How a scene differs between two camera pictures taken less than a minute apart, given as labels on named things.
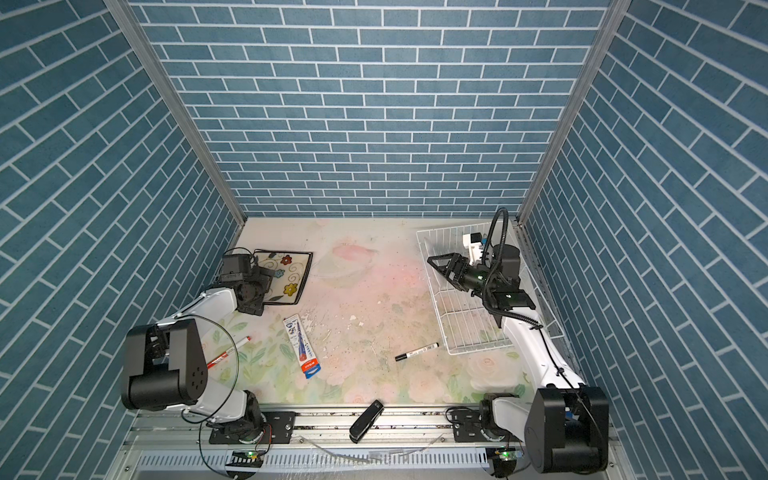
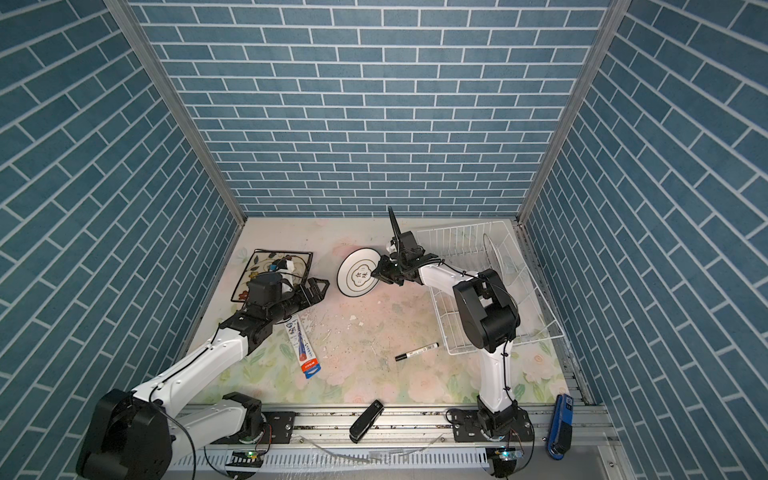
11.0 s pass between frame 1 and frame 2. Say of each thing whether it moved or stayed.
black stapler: stayed
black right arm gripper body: moved
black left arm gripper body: moved
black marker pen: stayed
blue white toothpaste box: stayed
